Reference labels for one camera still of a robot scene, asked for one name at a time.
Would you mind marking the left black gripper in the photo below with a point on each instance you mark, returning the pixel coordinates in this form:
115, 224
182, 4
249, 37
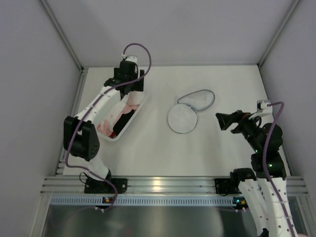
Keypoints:
139, 80

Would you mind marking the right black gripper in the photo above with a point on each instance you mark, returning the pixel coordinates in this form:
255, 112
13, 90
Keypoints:
235, 121

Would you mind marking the white bra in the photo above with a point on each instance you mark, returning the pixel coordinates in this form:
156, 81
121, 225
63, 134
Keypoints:
128, 103

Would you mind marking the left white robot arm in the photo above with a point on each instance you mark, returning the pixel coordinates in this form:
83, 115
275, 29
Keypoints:
80, 150

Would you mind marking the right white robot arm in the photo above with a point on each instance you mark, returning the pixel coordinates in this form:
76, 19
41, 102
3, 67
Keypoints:
264, 184

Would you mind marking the round mesh laundry bag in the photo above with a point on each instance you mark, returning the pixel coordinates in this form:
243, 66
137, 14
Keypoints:
182, 118

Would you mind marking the pink garment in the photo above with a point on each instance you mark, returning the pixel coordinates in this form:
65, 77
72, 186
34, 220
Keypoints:
105, 127

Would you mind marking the black garment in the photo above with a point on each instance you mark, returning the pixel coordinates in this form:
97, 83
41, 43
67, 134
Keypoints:
122, 122

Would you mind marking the white plastic basket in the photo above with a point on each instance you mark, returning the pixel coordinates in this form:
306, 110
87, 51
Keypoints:
101, 136

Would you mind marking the red garment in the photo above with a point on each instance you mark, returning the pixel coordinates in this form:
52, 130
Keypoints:
113, 134

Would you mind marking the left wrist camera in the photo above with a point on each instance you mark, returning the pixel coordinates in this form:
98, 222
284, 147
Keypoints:
130, 58

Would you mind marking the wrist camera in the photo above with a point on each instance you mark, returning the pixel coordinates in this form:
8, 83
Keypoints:
263, 106
130, 58

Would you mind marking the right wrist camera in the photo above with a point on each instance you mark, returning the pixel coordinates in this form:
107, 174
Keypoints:
263, 106

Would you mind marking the right aluminium frame post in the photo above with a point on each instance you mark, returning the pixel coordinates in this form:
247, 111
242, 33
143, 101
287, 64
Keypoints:
277, 34

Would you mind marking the aluminium frame post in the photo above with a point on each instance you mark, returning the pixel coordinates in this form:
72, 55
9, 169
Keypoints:
60, 33
277, 34

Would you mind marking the left aluminium frame post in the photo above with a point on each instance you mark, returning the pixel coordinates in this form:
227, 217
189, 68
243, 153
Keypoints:
60, 33

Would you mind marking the slotted cable duct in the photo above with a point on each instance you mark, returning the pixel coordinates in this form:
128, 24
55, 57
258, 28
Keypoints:
149, 201

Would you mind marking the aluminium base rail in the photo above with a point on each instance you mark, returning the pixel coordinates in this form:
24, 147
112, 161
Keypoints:
138, 185

